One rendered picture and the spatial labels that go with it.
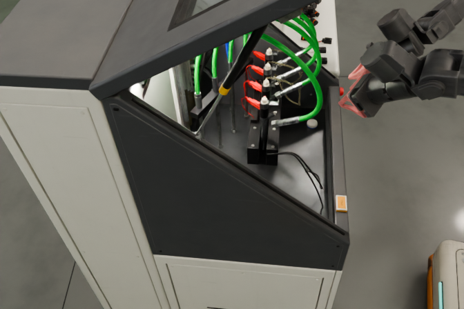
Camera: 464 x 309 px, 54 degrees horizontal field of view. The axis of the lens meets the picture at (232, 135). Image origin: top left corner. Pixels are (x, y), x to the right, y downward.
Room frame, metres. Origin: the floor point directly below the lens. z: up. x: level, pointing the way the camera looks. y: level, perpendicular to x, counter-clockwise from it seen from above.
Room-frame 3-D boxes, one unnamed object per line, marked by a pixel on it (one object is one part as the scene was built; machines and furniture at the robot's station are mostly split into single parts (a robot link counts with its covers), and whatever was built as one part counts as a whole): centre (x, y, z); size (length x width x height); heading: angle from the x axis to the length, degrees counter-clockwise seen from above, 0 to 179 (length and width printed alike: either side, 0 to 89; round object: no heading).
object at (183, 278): (1.01, -0.07, 0.39); 0.70 x 0.58 x 0.79; 171
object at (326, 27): (1.67, -0.36, 0.97); 0.70 x 0.22 x 0.03; 171
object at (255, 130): (1.12, -0.12, 0.91); 0.34 x 0.10 x 0.15; 171
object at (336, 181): (0.96, -0.34, 0.87); 0.62 x 0.04 x 0.16; 171
